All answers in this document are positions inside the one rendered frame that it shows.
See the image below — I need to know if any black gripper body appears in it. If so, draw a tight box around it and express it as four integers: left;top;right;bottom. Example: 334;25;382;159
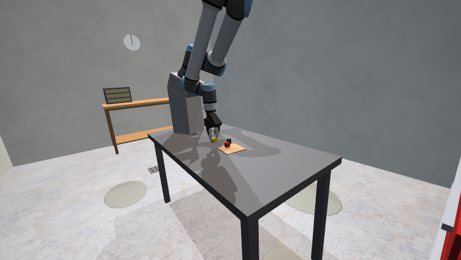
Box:
204;110;216;128

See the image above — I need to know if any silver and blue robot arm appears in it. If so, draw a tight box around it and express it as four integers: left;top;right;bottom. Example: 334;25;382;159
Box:
178;0;253;111

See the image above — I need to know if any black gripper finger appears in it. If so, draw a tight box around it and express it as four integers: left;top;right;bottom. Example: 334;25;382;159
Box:
206;124;212;142
213;126;220;140

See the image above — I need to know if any tan mat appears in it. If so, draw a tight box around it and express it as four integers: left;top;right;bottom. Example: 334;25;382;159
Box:
218;144;245;155

